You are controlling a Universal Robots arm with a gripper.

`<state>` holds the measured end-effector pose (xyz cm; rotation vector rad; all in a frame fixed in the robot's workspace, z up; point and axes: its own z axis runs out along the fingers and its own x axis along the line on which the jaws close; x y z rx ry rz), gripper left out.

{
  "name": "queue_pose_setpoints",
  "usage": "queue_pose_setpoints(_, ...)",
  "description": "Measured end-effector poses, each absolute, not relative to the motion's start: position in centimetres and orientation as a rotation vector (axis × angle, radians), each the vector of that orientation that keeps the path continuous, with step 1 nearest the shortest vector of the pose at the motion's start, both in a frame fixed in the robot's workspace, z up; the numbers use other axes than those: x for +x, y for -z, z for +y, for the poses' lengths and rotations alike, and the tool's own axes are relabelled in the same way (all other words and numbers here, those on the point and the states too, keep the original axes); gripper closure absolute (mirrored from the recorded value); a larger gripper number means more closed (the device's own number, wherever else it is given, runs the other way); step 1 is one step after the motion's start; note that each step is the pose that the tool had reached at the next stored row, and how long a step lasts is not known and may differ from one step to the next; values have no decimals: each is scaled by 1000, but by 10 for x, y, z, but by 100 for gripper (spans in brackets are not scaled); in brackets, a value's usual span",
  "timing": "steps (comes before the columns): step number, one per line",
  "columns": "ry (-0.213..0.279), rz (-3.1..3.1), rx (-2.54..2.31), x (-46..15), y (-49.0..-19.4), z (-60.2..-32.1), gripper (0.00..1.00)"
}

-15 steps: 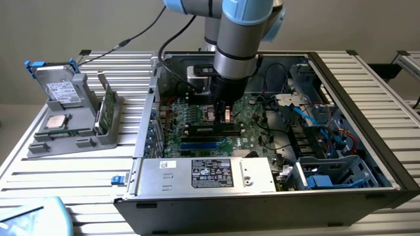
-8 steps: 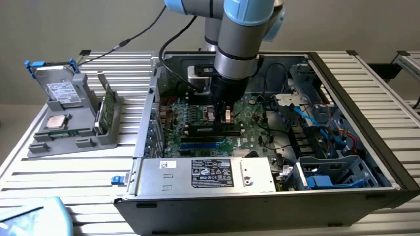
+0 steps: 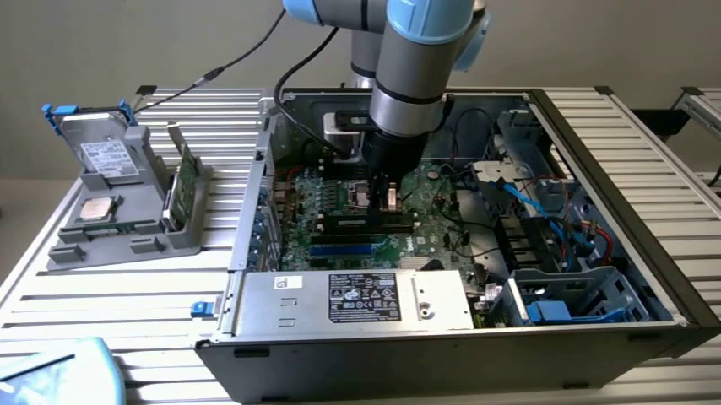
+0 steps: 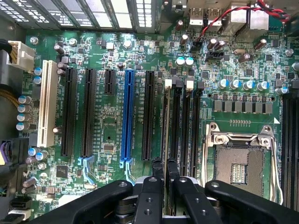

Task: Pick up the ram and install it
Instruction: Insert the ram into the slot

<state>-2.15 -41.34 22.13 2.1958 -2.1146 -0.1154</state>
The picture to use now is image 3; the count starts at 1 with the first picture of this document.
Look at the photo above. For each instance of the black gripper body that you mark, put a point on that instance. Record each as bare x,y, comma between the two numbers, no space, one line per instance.
396,152

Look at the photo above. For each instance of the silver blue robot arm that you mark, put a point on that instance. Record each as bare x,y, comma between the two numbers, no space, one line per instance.
406,76

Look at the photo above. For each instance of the black RAM slot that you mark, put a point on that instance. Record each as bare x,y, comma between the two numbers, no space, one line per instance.
361,228

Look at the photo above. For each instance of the CPU socket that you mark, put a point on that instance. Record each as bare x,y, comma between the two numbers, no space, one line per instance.
358,196

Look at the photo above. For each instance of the green motherboard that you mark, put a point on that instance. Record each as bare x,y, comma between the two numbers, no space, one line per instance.
333,194

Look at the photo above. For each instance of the round coin battery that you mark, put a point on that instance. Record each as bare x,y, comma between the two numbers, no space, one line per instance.
432,173

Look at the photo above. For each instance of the black expansion slot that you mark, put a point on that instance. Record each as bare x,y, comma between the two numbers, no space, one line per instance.
344,239

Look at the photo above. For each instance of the blue expansion slot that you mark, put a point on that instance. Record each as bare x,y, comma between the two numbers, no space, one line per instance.
344,250

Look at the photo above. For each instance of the small silver heatsink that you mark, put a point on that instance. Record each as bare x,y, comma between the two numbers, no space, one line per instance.
418,263

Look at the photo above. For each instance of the grey drive cage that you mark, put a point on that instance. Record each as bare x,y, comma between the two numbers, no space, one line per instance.
519,143

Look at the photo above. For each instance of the silver power supply unit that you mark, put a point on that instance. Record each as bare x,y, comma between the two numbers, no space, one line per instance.
316,304

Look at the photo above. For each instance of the green graphics card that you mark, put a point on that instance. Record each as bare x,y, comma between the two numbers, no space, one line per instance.
186,190

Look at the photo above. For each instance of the open black PC case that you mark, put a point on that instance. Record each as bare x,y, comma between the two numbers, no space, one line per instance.
428,367

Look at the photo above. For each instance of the blue case latch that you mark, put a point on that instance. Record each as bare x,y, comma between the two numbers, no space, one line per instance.
203,308

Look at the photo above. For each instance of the silver disk bay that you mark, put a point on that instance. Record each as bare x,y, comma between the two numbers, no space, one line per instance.
597,287

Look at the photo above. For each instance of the grey parts rack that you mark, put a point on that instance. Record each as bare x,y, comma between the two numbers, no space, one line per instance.
135,244

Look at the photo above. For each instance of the silver CPU chip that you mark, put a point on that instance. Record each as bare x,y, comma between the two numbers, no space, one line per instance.
101,208

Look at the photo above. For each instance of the hard disk in blue carrier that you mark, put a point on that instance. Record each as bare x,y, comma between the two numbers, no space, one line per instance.
105,147

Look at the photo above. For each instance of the metal slat side table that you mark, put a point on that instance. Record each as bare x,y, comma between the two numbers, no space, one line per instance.
701,103

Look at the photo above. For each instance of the light blue plastic cover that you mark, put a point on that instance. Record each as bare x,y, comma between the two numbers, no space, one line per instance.
62,375

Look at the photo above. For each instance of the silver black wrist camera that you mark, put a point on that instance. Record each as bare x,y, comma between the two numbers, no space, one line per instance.
341,131

